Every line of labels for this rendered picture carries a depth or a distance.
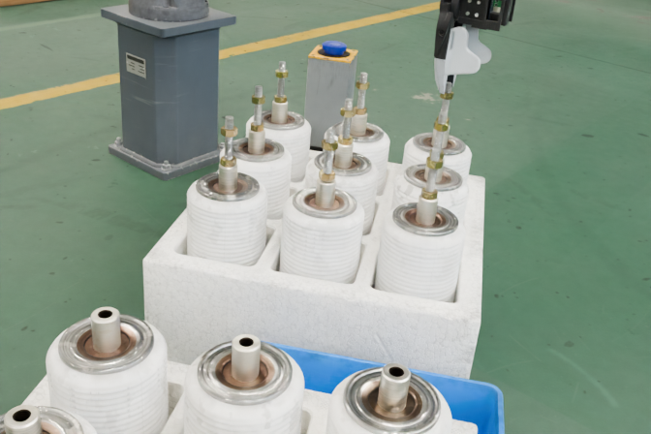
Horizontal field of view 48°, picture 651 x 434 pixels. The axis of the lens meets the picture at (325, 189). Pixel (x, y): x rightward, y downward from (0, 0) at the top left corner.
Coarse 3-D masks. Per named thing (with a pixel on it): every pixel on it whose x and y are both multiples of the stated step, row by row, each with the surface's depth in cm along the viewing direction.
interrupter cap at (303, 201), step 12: (300, 192) 88; (312, 192) 88; (336, 192) 89; (300, 204) 85; (312, 204) 86; (336, 204) 86; (348, 204) 86; (312, 216) 83; (324, 216) 83; (336, 216) 83
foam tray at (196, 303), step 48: (384, 192) 106; (480, 192) 109; (480, 240) 96; (144, 288) 87; (192, 288) 86; (240, 288) 84; (288, 288) 83; (336, 288) 83; (480, 288) 86; (192, 336) 89; (288, 336) 86; (336, 336) 84; (384, 336) 83; (432, 336) 82
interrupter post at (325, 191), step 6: (318, 180) 85; (318, 186) 85; (324, 186) 84; (330, 186) 84; (318, 192) 85; (324, 192) 84; (330, 192) 85; (318, 198) 85; (324, 198) 85; (330, 198) 85; (318, 204) 85; (324, 204) 85; (330, 204) 85
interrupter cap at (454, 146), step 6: (414, 138) 106; (420, 138) 107; (426, 138) 107; (450, 138) 107; (456, 138) 107; (414, 144) 104; (420, 144) 104; (426, 144) 104; (450, 144) 106; (456, 144) 105; (462, 144) 105; (426, 150) 102; (444, 150) 103; (450, 150) 103; (456, 150) 103; (462, 150) 103
